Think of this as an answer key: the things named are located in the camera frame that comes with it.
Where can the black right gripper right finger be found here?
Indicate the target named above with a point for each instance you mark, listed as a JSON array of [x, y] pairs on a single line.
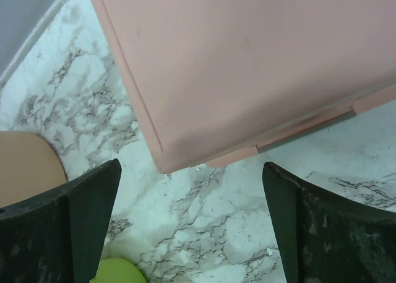
[[324, 237]]

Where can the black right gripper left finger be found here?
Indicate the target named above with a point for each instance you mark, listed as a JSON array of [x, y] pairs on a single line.
[[58, 235]]

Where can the green plastic tray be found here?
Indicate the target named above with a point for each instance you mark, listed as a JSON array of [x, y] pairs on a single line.
[[117, 270]]

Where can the orange plastic bucket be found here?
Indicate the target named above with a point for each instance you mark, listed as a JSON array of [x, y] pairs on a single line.
[[29, 166]]

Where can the pink perforated basket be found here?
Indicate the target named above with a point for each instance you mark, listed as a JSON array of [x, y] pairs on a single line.
[[216, 81]]

